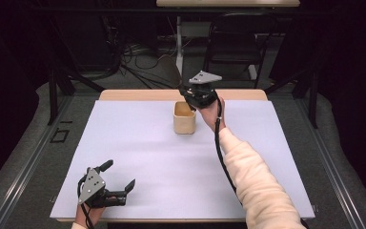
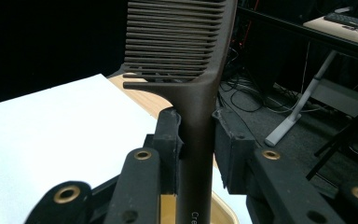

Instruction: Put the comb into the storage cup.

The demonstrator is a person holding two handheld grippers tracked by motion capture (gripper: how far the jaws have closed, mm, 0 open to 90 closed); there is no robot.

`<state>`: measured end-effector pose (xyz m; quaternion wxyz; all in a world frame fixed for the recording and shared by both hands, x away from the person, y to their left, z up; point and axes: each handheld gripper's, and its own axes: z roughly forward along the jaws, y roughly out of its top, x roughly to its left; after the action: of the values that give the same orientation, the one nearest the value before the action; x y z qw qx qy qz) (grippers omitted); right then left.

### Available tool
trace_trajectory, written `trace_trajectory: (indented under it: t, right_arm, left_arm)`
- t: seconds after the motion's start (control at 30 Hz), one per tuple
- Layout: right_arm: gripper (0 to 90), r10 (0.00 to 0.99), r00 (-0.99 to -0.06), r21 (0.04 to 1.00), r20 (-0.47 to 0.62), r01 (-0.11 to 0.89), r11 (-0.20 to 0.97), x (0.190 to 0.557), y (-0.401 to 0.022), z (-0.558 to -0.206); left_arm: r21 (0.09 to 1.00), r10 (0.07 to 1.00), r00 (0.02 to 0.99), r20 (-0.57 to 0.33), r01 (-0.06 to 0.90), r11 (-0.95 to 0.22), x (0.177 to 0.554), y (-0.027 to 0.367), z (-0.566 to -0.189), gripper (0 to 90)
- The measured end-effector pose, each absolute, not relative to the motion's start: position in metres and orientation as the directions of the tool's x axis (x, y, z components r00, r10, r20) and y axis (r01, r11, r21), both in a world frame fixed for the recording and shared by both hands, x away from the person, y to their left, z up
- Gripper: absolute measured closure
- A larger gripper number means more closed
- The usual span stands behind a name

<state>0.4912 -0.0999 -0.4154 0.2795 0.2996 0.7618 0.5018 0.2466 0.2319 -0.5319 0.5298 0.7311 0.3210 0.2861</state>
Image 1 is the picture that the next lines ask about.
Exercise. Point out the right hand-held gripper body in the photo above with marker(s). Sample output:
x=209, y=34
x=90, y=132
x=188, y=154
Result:
x=203, y=90

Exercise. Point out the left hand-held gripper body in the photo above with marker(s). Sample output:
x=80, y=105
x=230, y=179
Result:
x=90, y=187

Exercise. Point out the beige square cup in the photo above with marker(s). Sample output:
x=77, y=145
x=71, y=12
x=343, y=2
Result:
x=184, y=122

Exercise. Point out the person's right hand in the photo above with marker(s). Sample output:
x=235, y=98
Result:
x=212, y=116

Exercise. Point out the person's left hand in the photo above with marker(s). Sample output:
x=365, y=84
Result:
x=90, y=216

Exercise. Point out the white table mat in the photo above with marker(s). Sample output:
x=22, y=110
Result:
x=158, y=178

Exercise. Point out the wooden table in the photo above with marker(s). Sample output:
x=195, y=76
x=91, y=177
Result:
x=139, y=94

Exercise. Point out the black folding chair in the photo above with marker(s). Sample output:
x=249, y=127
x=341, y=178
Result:
x=235, y=47

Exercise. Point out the black metal stand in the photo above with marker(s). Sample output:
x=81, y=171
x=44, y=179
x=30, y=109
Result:
x=313, y=101
x=53, y=95

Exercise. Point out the white-legged background table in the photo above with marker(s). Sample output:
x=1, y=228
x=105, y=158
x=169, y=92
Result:
x=225, y=3

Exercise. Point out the metal floor rail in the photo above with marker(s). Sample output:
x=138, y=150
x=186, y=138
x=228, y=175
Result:
x=333, y=178
x=22, y=175

